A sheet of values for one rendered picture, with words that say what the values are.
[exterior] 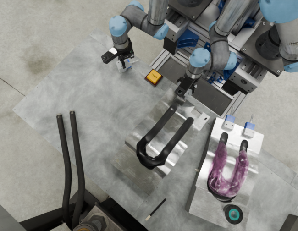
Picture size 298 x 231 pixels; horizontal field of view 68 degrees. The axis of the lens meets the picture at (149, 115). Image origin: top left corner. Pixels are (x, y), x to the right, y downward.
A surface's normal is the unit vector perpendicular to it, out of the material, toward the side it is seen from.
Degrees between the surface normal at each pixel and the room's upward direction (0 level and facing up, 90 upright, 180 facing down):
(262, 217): 0
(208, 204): 0
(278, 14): 84
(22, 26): 0
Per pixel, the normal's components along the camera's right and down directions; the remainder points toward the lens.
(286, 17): -0.06, 0.93
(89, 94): 0.01, -0.27
